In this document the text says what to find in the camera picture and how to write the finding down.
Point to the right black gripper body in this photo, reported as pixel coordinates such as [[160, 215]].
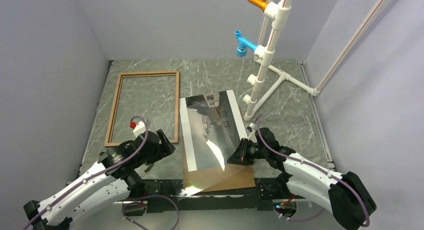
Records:
[[254, 151]]

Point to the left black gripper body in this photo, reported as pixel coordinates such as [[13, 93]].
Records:
[[158, 153]]

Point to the clear acrylic sheet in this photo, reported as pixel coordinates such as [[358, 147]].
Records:
[[205, 167]]

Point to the glossy photo white borders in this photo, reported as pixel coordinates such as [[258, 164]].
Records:
[[212, 129]]

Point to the brown wooden picture frame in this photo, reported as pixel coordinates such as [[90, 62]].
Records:
[[115, 103]]

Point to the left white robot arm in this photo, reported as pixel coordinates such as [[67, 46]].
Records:
[[111, 178]]

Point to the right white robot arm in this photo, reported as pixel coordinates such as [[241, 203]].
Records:
[[342, 194]]

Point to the small claw hammer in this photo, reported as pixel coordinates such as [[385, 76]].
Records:
[[148, 168]]

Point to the brown cardboard backing board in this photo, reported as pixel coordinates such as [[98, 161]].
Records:
[[229, 177]]

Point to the white pvc pipe stand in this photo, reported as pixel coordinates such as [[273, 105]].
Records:
[[277, 15]]

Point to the blue pipe fitting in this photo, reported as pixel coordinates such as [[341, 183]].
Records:
[[243, 44]]

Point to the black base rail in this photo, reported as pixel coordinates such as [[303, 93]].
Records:
[[265, 193]]

